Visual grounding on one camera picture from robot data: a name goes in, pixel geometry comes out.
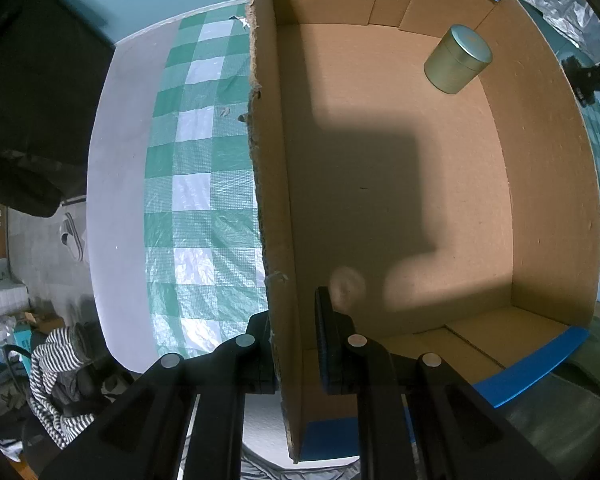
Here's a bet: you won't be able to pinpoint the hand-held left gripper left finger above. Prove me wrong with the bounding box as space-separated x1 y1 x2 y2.
37 310 277 480

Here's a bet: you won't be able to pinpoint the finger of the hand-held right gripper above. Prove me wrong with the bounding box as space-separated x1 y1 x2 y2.
562 55 600 108

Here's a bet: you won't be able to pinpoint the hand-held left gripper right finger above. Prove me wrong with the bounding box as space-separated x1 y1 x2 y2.
314 286 563 480

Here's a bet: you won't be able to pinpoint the green round metal tin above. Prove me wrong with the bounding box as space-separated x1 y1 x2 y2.
424 25 493 95

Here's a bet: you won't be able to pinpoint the brown cardboard box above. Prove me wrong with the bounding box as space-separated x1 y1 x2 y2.
247 0 600 463

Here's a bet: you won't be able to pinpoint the silver foil bag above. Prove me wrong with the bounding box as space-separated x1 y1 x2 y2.
485 0 600 61

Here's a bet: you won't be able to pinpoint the grey cloth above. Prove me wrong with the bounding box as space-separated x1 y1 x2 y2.
240 442 366 480

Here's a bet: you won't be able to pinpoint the green white checked tablecloth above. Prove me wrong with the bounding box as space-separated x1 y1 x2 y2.
144 0 600 361

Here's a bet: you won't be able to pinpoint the black white striped garment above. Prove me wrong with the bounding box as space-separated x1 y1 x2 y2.
30 327 112 450

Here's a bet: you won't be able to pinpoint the white striped slipper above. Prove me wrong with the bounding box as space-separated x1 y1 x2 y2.
60 212 87 262

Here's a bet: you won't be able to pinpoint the teal box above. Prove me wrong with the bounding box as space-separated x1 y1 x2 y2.
0 325 35 362

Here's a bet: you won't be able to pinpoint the green cloth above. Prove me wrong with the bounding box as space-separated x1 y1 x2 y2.
505 305 600 480

